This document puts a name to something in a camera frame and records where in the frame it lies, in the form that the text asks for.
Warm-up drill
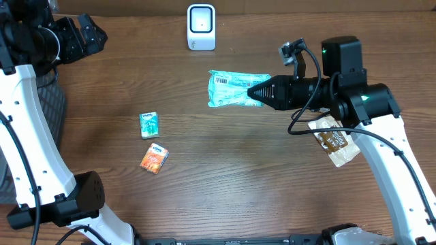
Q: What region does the beige paper pouch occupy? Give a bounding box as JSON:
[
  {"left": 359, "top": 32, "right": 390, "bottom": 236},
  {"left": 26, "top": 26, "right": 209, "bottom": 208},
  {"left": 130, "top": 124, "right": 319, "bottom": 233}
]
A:
[{"left": 308, "top": 115, "right": 360, "bottom": 167}]

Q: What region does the orange tissue pack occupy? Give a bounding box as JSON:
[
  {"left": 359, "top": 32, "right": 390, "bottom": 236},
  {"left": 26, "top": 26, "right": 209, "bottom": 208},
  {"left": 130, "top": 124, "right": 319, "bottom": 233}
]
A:
[{"left": 140, "top": 143, "right": 169, "bottom": 174}]

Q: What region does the grey plastic mesh basket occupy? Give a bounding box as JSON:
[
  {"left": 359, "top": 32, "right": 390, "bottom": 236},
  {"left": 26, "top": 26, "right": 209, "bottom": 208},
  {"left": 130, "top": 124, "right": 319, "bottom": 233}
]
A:
[{"left": 1, "top": 72, "right": 67, "bottom": 204}]

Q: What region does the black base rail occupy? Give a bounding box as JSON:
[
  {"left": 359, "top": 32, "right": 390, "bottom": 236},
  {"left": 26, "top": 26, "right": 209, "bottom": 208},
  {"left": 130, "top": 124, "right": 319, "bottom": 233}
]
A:
[{"left": 142, "top": 234, "right": 324, "bottom": 245}]

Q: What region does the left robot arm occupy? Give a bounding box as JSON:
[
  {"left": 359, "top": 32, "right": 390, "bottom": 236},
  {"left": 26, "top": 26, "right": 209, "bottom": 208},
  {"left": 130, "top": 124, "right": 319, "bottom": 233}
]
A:
[{"left": 1, "top": 1, "right": 143, "bottom": 244}]

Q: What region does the teal wipes pack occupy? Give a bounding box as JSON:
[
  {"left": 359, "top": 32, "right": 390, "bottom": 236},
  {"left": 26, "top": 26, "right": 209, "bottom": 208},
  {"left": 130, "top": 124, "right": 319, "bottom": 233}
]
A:
[{"left": 208, "top": 70, "right": 271, "bottom": 108}]

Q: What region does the blue white package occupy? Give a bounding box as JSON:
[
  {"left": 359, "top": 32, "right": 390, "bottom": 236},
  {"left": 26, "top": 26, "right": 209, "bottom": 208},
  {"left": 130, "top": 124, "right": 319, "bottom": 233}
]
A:
[{"left": 139, "top": 112, "right": 159, "bottom": 139}]

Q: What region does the white barcode scanner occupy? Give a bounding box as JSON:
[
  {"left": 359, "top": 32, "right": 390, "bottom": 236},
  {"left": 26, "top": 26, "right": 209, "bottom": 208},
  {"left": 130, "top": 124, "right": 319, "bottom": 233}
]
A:
[{"left": 187, "top": 3, "right": 216, "bottom": 51}]

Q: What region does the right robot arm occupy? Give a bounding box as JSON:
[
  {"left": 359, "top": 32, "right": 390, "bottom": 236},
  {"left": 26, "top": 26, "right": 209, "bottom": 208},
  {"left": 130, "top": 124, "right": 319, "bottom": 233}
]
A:
[{"left": 247, "top": 36, "right": 435, "bottom": 244}]

